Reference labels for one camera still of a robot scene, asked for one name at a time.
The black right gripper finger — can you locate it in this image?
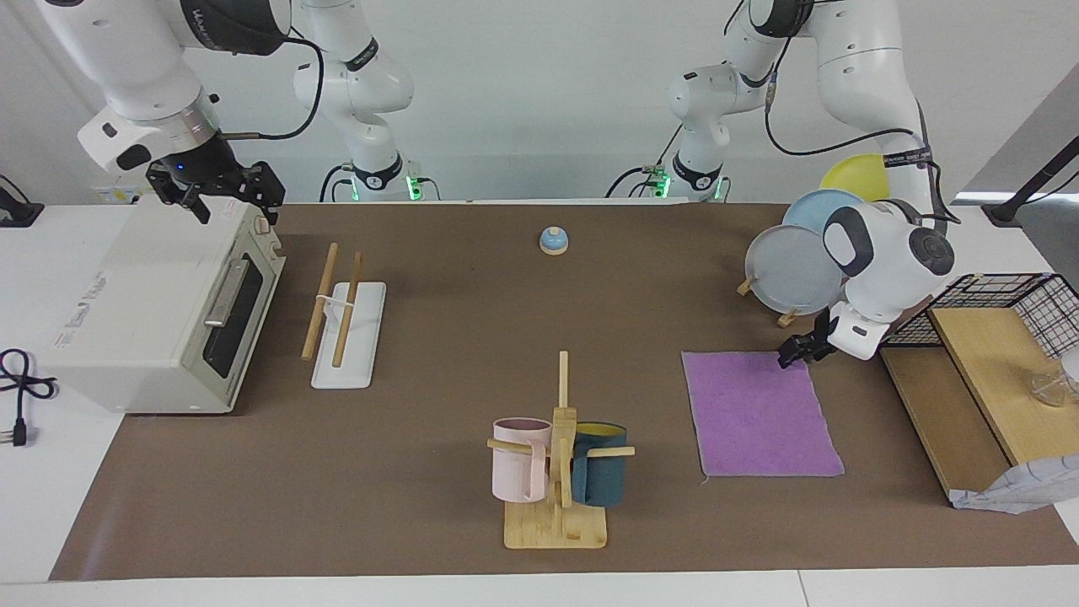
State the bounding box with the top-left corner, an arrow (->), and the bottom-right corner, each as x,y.
251,162 -> 287,228
173,187 -> 212,226

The purple and grey towel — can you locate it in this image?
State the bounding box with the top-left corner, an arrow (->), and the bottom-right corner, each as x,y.
681,351 -> 845,481

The white rack with wooden bars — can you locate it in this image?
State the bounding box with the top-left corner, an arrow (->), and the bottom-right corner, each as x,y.
301,243 -> 387,390

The wooden plate stand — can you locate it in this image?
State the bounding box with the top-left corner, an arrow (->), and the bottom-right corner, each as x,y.
737,278 -> 800,328

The grey plate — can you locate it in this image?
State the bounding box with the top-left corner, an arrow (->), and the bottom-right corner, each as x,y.
745,225 -> 846,316

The white power strip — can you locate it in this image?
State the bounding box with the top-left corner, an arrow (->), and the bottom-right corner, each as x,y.
91,180 -> 161,206

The beige toaster oven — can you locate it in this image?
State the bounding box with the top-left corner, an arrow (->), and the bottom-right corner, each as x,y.
42,196 -> 286,416

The light blue plate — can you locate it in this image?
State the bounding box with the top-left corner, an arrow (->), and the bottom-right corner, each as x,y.
782,189 -> 866,239

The yellow plate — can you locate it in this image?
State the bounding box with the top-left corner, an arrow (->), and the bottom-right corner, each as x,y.
819,153 -> 893,203

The wooden shelf box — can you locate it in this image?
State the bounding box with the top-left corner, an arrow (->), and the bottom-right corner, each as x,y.
879,308 -> 1079,507

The black table clamp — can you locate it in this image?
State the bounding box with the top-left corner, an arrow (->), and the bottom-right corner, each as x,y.
0,175 -> 45,228

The dark teal mug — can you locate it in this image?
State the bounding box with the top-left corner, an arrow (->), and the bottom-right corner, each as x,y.
572,422 -> 629,508

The clear glass cup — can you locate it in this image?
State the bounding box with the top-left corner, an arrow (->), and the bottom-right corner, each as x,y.
1028,350 -> 1079,408

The wooden mug tree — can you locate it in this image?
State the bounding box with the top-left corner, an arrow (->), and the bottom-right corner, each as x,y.
487,351 -> 636,551

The pink mug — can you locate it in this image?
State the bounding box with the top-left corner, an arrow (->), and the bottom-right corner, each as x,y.
492,417 -> 553,504

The brown table mat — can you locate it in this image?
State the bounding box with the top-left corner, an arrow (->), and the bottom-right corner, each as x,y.
49,202 -> 1079,581

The black base cable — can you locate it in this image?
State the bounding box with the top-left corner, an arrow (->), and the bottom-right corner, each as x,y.
319,163 -> 355,203
605,125 -> 685,200

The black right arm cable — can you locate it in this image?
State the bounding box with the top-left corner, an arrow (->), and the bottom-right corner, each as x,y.
215,25 -> 326,142

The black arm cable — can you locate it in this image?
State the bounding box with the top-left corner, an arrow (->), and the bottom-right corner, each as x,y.
725,0 -> 962,227
215,25 -> 326,142

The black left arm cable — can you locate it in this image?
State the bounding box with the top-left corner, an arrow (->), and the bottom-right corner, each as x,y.
725,0 -> 962,227

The black wire basket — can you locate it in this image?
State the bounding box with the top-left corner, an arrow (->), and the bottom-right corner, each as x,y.
881,272 -> 1079,360

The black power cord with plug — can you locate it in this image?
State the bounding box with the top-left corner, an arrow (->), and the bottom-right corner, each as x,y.
0,348 -> 58,448

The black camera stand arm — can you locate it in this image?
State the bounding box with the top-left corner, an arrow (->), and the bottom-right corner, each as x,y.
982,139 -> 1079,227

